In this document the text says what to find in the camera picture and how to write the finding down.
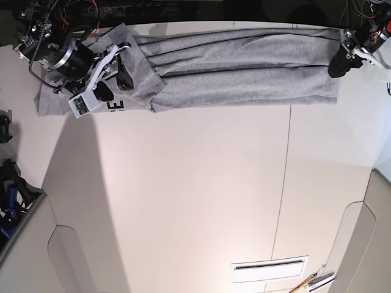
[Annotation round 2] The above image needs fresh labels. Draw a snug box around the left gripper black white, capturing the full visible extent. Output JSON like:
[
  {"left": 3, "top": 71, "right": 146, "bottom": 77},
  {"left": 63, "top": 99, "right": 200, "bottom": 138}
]
[{"left": 328, "top": 29, "right": 384, "bottom": 78}]

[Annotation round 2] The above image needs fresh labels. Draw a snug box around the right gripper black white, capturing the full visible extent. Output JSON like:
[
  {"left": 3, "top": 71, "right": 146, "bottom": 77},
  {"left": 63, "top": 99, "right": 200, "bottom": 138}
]
[{"left": 82, "top": 44, "right": 134, "bottom": 101}]

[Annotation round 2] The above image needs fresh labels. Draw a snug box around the grey T-shirt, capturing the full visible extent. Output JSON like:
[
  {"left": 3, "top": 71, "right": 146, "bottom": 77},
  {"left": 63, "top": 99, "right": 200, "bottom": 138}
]
[{"left": 33, "top": 23, "right": 348, "bottom": 117}]

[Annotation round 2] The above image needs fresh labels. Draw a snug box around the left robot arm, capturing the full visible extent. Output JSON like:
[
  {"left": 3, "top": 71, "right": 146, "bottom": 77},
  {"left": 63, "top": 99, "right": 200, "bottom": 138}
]
[{"left": 328, "top": 1, "right": 390, "bottom": 78}]

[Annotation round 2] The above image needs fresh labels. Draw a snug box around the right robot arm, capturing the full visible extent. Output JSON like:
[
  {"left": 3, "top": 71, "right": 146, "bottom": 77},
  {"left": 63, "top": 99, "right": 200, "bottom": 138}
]
[{"left": 13, "top": 1, "right": 134, "bottom": 107}]

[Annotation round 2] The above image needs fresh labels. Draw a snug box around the black device at left edge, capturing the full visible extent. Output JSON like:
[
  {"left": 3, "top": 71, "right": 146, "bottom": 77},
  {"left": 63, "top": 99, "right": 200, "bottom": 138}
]
[{"left": 0, "top": 111, "right": 13, "bottom": 144}]

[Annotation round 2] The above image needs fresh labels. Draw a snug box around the blue black equipment pile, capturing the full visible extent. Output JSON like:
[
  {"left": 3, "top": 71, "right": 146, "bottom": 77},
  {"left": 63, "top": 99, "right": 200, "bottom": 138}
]
[{"left": 1, "top": 159, "right": 44, "bottom": 241}]

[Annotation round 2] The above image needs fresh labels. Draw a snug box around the grey flat tool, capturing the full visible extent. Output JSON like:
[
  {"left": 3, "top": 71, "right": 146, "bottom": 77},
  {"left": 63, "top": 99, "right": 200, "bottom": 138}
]
[{"left": 307, "top": 273, "right": 335, "bottom": 292}]

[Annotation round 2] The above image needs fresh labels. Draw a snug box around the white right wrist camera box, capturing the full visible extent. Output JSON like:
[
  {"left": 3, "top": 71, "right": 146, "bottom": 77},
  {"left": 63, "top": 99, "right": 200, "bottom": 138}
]
[{"left": 68, "top": 90, "right": 100, "bottom": 118}]

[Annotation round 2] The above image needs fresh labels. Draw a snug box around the wooden handled tool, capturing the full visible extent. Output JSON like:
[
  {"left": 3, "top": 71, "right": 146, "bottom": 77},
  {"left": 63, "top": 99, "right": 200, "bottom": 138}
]
[{"left": 289, "top": 264, "right": 326, "bottom": 293}]

